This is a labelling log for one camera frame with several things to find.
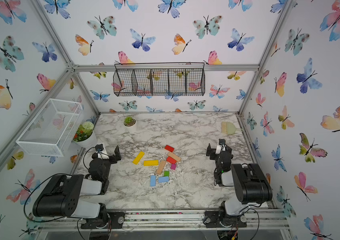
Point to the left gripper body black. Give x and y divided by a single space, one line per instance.
110 156

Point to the natural wood block lower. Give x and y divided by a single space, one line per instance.
161 167

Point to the natural wood block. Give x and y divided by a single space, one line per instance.
161 167
174 156

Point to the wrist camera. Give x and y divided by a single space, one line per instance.
99 148
221 145

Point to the red block far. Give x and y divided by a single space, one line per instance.
169 148

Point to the red block middle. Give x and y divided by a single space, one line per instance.
171 160

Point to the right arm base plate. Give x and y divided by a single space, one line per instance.
217 219

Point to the white mesh wall basket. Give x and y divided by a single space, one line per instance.
52 129

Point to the green hand brush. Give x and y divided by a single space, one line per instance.
229 128

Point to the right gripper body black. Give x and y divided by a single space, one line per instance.
221 150

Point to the natural wood block upper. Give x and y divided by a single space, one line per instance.
174 156

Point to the black wire wall basket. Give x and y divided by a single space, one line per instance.
159 79

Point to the yellow block long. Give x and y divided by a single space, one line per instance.
138 158
151 163

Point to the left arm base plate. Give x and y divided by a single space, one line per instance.
105 220

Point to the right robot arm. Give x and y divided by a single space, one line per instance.
251 188

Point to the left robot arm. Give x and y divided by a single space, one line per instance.
61 196

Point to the aluminium front rail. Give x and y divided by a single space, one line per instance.
196 219

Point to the white pot flowering plant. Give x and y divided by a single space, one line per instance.
85 136

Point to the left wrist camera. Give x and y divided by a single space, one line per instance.
99 148

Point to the small potted succulent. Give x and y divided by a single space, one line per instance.
130 123

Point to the blue block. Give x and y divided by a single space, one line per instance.
163 179
152 181

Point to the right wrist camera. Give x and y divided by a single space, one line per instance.
221 145

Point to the red block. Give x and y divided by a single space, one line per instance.
171 160
169 148

